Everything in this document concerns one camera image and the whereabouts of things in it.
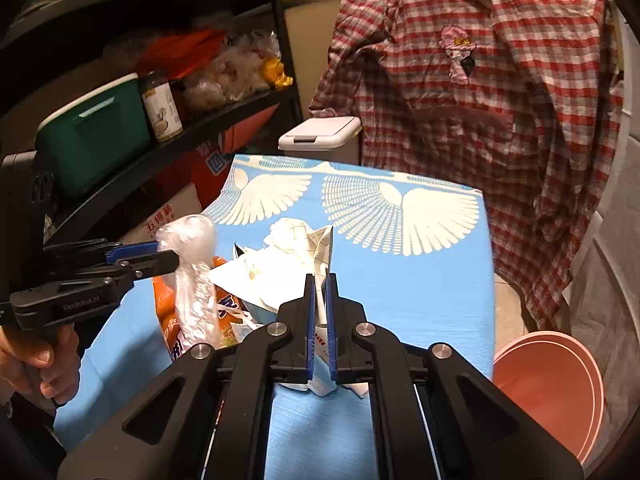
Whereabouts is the white fabric cover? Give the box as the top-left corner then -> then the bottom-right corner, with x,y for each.
565,125 -> 640,461

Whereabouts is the yellow shiny wrapper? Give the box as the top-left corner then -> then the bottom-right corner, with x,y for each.
260,56 -> 294,91

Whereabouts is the crumpled checked white paper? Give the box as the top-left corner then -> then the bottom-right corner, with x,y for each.
262,217 -> 335,281

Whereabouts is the blue wing-print table cloth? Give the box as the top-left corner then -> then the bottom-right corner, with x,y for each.
52,154 -> 496,480

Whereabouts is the person's left hand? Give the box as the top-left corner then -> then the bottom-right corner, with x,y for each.
0,324 -> 82,407

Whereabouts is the orange plastic bag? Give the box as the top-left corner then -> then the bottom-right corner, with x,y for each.
137,27 -> 229,82

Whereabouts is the orange cardboard box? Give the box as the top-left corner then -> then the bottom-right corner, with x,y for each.
160,102 -> 281,217

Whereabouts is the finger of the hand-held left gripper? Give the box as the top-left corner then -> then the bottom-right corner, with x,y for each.
65,251 -> 180,286
42,239 -> 162,267

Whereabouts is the white lidded trash bin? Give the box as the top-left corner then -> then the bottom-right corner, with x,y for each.
277,116 -> 363,167

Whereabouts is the glass jar with label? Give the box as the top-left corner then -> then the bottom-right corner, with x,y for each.
139,71 -> 185,144

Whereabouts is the orange snack bag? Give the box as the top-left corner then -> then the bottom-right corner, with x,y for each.
152,256 -> 262,367

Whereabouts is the pink plastic basin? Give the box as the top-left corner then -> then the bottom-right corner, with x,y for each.
492,331 -> 606,467

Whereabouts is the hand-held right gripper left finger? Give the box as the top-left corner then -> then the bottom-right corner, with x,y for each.
57,274 -> 316,480

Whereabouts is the flat white paper sheet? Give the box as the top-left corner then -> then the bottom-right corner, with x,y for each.
209,247 -> 283,312

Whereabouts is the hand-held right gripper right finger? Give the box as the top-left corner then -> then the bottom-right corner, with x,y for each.
325,274 -> 584,480

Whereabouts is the green cooler box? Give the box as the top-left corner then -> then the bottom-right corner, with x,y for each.
37,72 -> 153,201

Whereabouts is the brown cardboard box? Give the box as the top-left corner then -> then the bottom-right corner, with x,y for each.
120,182 -> 203,247

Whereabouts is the clear plastic bag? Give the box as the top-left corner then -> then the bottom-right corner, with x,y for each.
155,213 -> 224,352

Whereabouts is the bundle of clear plastic bags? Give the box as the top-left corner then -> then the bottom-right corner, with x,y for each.
182,31 -> 284,111

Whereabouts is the black shelf rack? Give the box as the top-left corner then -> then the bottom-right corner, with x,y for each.
0,0 -> 307,261

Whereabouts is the red plaid shirt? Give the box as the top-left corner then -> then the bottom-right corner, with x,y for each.
309,0 -> 627,332

